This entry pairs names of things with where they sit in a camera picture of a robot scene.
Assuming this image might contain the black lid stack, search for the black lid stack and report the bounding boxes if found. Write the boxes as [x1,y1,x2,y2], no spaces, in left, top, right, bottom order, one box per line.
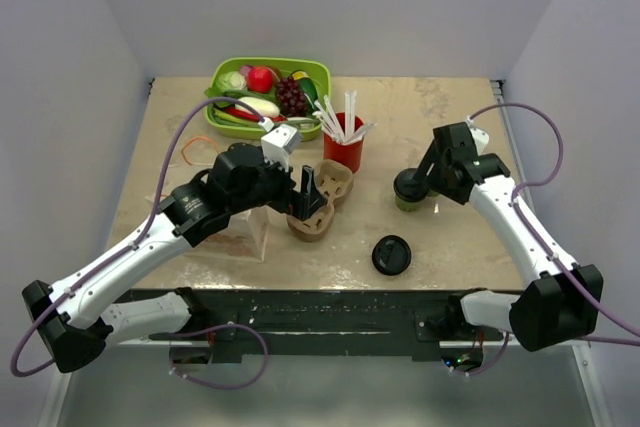
[371,235,412,276]

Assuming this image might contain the red apple toy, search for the red apple toy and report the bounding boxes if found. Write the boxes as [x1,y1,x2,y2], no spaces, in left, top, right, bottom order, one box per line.
[247,65,274,94]

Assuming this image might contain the green plastic bin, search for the green plastic bin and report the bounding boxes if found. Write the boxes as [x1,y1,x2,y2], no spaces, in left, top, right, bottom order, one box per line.
[205,57,332,141]

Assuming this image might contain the red chili toy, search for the red chili toy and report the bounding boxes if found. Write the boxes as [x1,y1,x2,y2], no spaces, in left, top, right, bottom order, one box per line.
[220,107,287,123]

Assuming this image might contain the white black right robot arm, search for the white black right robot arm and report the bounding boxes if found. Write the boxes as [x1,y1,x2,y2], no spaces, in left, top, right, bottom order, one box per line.
[422,122,604,352]

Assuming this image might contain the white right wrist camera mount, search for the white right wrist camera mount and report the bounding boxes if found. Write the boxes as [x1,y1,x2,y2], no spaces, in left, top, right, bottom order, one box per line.
[465,116,490,156]

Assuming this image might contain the dark grape bunch toy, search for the dark grape bunch toy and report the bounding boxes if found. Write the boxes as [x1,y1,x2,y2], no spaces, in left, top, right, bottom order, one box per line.
[275,77,308,117]

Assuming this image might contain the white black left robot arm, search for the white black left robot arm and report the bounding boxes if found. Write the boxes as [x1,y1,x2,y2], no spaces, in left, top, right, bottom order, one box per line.
[22,143,327,373]

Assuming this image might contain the white radish toy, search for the white radish toy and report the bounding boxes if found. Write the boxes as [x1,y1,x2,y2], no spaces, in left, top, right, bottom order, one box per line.
[235,96,280,118]

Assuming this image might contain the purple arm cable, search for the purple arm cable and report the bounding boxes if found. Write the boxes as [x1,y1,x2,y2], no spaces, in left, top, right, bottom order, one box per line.
[469,102,640,346]
[10,97,274,378]

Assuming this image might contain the black coffee lid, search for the black coffee lid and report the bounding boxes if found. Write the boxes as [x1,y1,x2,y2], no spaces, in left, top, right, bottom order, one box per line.
[393,168,428,203]

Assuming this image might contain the paper bag orange handles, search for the paper bag orange handles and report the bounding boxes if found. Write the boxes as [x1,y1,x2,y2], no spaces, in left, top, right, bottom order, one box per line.
[160,135,270,262]

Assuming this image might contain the green cucumber toy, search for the green cucumber toy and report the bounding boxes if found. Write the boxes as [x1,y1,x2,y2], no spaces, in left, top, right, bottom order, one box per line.
[291,70,318,108]

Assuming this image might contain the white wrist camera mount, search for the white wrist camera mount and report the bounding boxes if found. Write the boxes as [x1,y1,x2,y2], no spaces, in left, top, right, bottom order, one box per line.
[260,124,302,172]
[465,116,490,156]

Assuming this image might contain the red ribbed cup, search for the red ribbed cup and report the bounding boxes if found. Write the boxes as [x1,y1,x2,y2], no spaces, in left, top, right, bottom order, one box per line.
[323,133,364,173]

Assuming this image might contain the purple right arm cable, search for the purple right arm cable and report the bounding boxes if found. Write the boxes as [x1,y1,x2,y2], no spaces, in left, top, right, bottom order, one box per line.
[469,102,640,346]

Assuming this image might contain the green cabbage toy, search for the green cabbage toy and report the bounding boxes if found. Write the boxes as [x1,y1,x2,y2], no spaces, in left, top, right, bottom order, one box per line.
[214,71,247,92]

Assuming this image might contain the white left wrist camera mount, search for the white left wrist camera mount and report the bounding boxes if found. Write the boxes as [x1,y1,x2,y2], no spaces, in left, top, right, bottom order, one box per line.
[260,124,302,172]

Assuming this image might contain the cardboard cup carrier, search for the cardboard cup carrier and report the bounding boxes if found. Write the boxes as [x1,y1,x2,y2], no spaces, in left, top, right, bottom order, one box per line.
[286,160,355,243]

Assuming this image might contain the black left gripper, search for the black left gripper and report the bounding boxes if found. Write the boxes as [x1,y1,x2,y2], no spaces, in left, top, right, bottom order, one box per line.
[229,149,327,220]

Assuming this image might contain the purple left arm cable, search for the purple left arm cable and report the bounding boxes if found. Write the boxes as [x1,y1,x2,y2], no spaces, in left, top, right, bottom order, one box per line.
[10,97,274,378]

